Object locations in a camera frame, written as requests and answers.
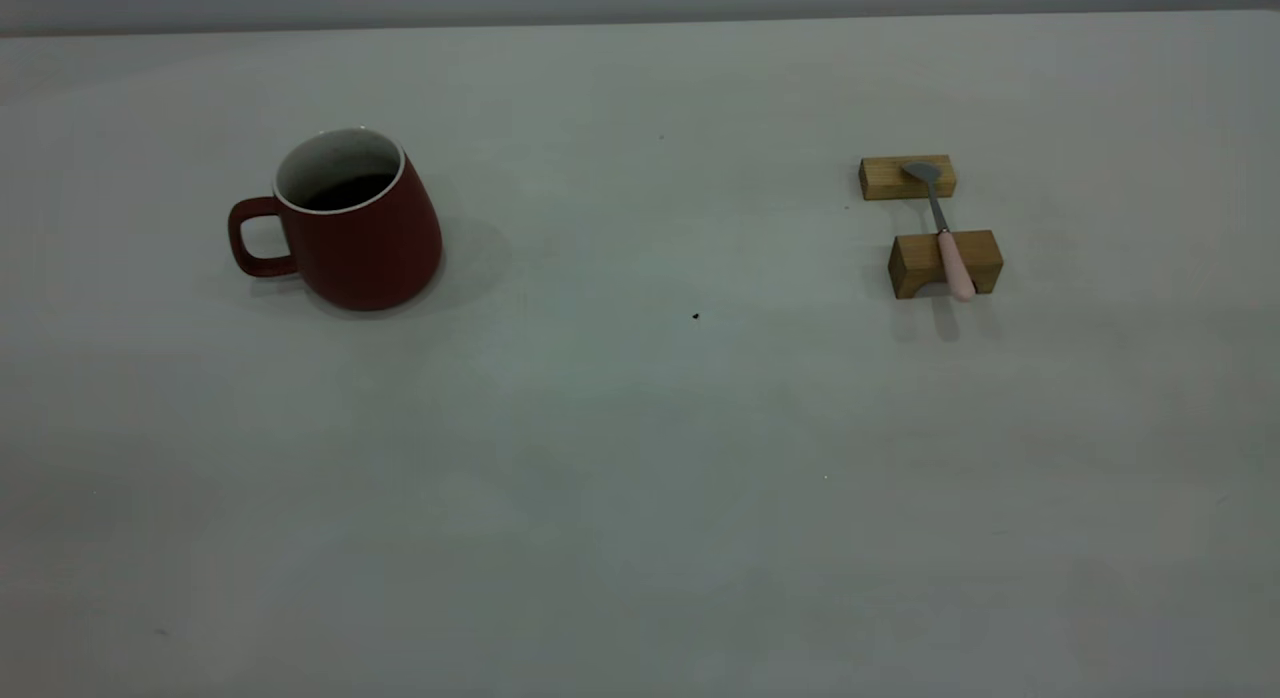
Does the pink handled metal spoon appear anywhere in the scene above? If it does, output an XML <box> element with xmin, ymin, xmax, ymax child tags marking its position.
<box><xmin>902</xmin><ymin>161</ymin><xmax>977</xmax><ymax>302</ymax></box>

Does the arched wooden block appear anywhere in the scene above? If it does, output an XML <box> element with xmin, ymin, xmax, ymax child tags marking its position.
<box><xmin>888</xmin><ymin>229</ymin><xmax>1004</xmax><ymax>300</ymax></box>

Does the flat wooden block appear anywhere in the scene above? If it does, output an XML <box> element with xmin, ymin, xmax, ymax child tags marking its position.
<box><xmin>859</xmin><ymin>155</ymin><xmax>957</xmax><ymax>201</ymax></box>

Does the red ceramic mug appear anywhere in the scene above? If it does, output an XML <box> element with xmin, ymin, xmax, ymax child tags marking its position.
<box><xmin>228</xmin><ymin>126</ymin><xmax>444</xmax><ymax>312</ymax></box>

